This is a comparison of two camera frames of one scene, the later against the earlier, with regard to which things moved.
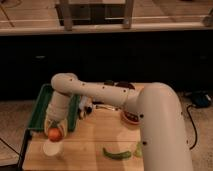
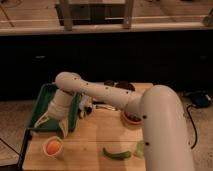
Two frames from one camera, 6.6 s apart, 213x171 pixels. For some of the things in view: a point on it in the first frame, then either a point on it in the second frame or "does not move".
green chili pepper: x=118 y=155 does not move
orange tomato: x=55 y=134 → x=53 y=147
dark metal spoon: x=102 y=106 does not move
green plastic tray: x=38 y=117 does not move
